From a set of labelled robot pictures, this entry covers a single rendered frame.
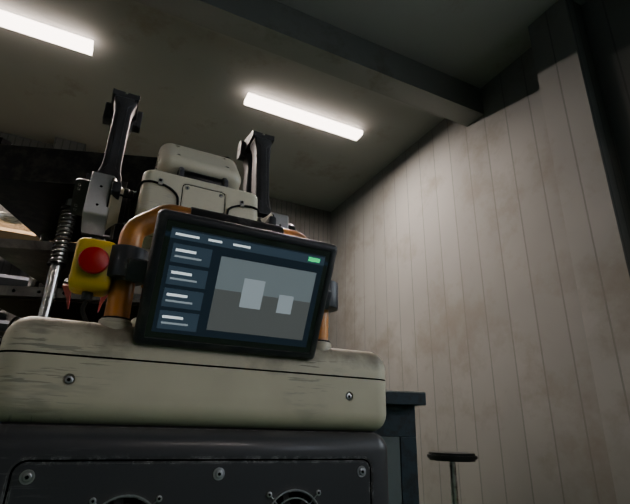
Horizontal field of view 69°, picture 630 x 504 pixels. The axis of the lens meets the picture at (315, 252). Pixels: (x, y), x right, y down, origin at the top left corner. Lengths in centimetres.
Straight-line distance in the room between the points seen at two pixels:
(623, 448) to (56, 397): 270
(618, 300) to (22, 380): 277
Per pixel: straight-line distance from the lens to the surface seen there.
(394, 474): 149
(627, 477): 297
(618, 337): 295
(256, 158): 151
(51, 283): 251
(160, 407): 63
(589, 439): 328
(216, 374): 65
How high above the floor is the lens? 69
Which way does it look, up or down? 21 degrees up
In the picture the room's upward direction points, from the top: 2 degrees clockwise
